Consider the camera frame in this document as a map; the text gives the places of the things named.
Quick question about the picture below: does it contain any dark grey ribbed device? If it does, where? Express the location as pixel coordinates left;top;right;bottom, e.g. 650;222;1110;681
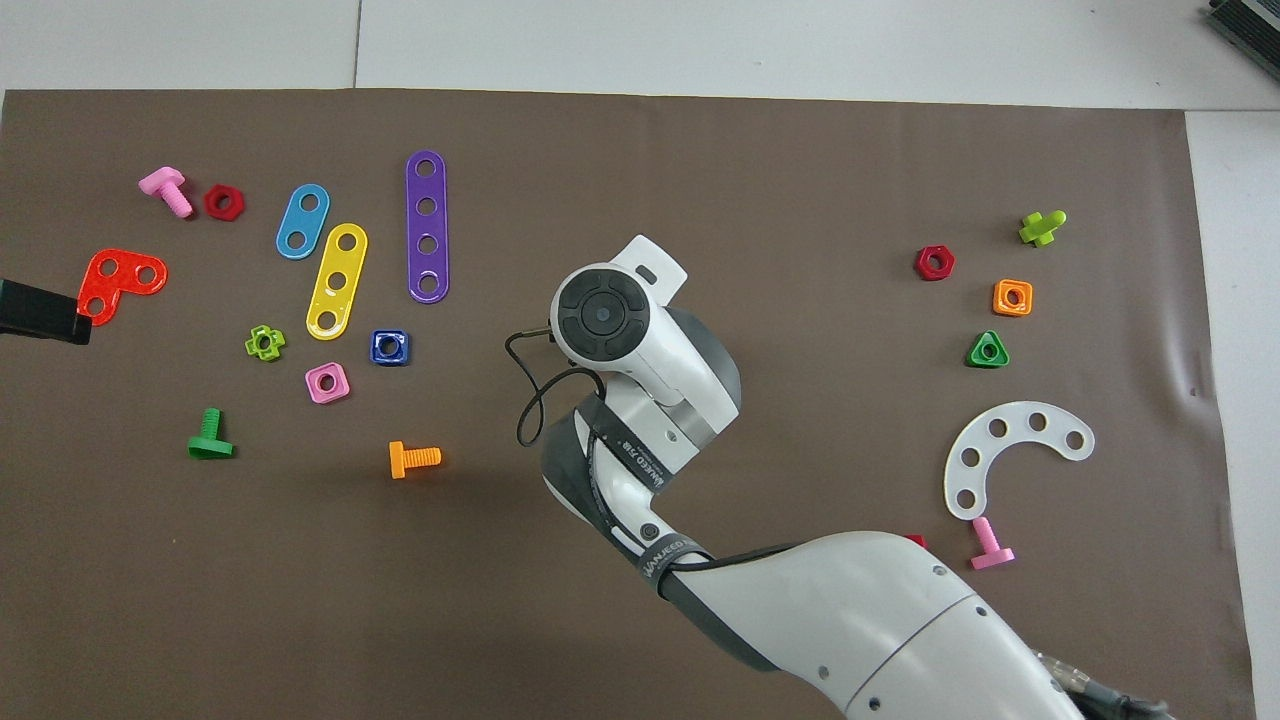
1205;0;1280;56

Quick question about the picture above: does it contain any pink square toy nut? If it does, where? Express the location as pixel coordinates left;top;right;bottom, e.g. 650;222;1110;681
304;361;352;405

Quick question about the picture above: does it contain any brown table mat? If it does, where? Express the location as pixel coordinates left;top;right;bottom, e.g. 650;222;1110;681
0;88;1258;720

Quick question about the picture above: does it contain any purple four-hole strip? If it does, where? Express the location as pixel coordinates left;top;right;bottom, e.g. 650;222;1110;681
405;150;451;305

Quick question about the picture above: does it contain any yellow three-hole strip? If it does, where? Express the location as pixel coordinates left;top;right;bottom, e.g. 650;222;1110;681
305;222;369;342

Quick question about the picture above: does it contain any white curved five-hole plate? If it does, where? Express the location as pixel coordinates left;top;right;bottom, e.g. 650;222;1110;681
943;401;1096;522

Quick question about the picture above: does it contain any lime green cross-head bolt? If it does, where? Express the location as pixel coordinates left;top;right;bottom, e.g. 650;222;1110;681
1018;209;1068;248

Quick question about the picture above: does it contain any orange toy bolt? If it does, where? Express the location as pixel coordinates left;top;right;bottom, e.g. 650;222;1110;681
388;440;443;481

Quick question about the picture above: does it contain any orange three-hole corner plate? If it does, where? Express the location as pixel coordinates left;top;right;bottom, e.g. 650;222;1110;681
76;248;169;328

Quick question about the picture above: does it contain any green toy bolt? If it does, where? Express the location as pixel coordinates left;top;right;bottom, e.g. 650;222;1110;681
187;407;236;461

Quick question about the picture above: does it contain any pink toy bolt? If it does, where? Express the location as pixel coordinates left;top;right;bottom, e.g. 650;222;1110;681
137;165;196;220
969;516;1016;571

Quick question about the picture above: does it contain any blue two-hole strip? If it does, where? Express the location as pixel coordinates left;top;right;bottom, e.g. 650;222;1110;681
275;183;332;261

